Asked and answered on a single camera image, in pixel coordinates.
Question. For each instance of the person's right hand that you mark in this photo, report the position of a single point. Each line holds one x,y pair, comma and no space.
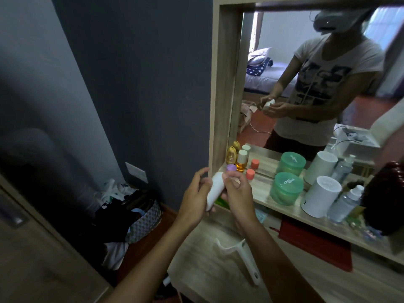
241,201

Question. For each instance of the person's left hand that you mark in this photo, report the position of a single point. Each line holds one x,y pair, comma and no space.
189,201

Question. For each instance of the person's right thumb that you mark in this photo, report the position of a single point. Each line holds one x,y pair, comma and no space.
229,179

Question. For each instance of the person's left thumb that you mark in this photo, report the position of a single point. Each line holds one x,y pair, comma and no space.
200,177

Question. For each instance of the white squeeze tube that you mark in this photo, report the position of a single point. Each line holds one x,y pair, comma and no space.
215,189

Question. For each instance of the person's right forearm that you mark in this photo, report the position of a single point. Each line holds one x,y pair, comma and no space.
277,265

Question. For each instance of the person's left forearm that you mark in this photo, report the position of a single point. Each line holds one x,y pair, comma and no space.
151,265

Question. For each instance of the purple cap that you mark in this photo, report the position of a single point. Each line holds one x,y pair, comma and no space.
231,168

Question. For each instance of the small orange jar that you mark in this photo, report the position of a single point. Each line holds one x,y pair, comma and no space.
250,175

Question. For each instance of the amber bottle with white cap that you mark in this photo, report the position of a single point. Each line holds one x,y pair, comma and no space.
242,160

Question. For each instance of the yellow plastic bottle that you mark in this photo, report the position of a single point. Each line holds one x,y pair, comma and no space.
231,156

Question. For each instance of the green packet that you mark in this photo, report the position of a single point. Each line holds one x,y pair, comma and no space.
222,203

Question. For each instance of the green round jar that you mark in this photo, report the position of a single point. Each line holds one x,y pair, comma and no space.
286,189

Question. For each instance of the patterned grey bag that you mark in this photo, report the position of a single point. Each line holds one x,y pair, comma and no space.
146,224

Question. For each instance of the white plastic bag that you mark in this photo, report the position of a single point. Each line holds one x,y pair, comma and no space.
110,194

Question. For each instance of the white cylindrical speaker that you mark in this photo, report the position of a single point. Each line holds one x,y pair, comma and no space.
320,198

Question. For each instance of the wooden framed mirror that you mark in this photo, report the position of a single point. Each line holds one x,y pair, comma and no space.
221,75

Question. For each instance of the red mat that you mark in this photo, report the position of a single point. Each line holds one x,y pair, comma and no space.
315,242

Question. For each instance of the white cloth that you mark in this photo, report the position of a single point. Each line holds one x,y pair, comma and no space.
115,255

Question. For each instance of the clear spray bottle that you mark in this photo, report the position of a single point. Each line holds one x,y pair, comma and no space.
344,205

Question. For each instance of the dark red bag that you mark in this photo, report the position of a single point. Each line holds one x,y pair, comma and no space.
385,198

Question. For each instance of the wooden cabinet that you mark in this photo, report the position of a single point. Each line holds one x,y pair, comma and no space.
38,255

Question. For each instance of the white wall socket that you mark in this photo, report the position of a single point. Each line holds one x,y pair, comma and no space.
136,172

